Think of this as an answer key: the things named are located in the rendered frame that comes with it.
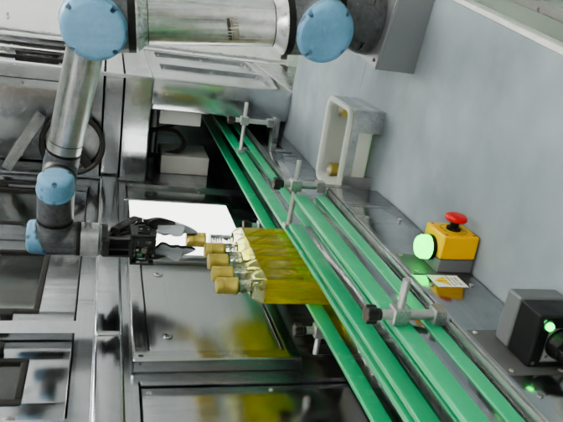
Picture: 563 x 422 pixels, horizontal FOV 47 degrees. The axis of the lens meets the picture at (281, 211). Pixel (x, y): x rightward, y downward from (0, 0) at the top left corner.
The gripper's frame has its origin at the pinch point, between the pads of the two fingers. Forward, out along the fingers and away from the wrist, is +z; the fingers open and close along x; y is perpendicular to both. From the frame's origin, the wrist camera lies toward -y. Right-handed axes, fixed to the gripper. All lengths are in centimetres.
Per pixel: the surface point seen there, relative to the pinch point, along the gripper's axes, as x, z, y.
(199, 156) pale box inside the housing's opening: -7, 15, -97
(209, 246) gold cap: 1.4, 3.5, 6.9
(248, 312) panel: -12.6, 13.2, 11.8
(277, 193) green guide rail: 4.1, 26.7, -24.9
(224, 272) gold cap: 0.9, 4.8, 18.8
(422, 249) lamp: 19, 34, 45
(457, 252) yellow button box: 20, 39, 47
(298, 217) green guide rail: 4.3, 27.8, -7.0
